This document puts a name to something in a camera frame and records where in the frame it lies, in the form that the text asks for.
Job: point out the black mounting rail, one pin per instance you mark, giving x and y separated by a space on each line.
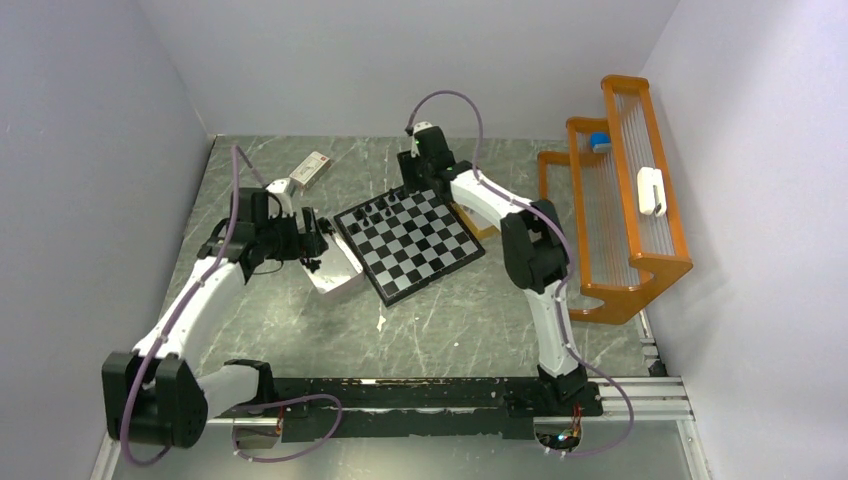
508 407

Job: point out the black chess pieces pile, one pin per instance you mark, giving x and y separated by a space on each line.
311 264

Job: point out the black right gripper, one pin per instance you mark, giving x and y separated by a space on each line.
407 162

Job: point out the black white chessboard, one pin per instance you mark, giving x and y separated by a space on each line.
423 241

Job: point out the pink metal tin box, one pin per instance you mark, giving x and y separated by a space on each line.
340 270

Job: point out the white plastic clip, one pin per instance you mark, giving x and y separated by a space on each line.
651 193

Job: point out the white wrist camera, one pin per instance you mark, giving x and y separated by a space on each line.
281 192
419 127

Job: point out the blue round object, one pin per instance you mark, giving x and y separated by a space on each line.
600 143

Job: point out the yellow tray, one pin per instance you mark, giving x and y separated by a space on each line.
479 227

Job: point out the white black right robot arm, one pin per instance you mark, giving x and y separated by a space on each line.
536 260

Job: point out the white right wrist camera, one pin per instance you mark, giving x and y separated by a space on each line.
419 127

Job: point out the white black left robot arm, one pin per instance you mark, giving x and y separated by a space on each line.
151 393

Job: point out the orange wooden rack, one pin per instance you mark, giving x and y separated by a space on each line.
626 259

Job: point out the white red card box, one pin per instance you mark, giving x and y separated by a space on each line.
306 174

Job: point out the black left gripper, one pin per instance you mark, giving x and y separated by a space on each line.
303 244

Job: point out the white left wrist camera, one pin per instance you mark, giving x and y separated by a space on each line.
281 192

